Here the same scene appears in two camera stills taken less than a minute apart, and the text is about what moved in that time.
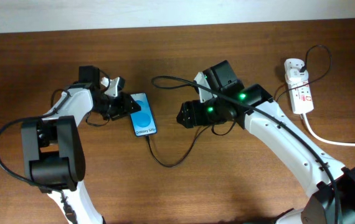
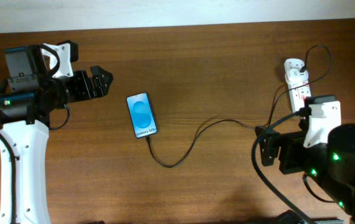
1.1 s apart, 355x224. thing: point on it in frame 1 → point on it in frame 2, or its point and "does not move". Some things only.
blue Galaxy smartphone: [142, 120] does not move
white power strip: [301, 95] does not move
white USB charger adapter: [295, 75] does not move
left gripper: [124, 106] → [101, 88]
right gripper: [193, 110] → [288, 152]
